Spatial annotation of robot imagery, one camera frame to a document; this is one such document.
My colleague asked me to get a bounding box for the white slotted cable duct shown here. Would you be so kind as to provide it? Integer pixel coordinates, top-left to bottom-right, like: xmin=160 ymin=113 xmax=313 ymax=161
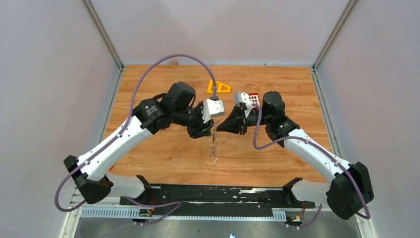
xmin=80 ymin=207 xmax=287 ymax=222

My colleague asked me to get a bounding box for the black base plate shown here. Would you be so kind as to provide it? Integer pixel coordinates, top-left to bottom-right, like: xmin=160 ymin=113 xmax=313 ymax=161
xmin=136 ymin=183 xmax=315 ymax=218

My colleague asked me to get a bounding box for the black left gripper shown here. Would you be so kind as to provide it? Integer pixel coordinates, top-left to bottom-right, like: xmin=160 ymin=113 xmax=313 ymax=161
xmin=173 ymin=101 xmax=215 ymax=139

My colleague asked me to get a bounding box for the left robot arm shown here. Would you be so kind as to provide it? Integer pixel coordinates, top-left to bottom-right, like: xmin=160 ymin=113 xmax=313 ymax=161
xmin=64 ymin=82 xmax=224 ymax=205

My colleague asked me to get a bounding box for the red toy window block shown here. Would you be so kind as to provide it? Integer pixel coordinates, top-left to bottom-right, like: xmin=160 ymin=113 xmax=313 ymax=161
xmin=249 ymin=93 xmax=261 ymax=106

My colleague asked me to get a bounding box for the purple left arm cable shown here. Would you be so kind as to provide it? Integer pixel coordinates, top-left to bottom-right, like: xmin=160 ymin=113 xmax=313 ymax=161
xmin=54 ymin=54 xmax=219 ymax=238

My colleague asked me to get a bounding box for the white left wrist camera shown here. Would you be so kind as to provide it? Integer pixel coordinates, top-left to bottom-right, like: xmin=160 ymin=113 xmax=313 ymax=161
xmin=202 ymin=99 xmax=225 ymax=123

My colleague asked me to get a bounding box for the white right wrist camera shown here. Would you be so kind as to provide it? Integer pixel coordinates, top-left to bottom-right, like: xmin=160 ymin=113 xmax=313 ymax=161
xmin=233 ymin=92 xmax=253 ymax=110

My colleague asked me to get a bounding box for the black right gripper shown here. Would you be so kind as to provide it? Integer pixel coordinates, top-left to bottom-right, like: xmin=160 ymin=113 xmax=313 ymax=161
xmin=216 ymin=106 xmax=271 ymax=135

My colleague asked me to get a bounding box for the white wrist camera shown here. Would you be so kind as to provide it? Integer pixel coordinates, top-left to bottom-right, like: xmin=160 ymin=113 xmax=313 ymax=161
xmin=233 ymin=92 xmax=253 ymax=110
xmin=202 ymin=99 xmax=225 ymax=123

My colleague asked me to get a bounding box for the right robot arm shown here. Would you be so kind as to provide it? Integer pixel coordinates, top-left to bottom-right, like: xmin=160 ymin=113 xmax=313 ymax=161
xmin=216 ymin=91 xmax=374 ymax=220

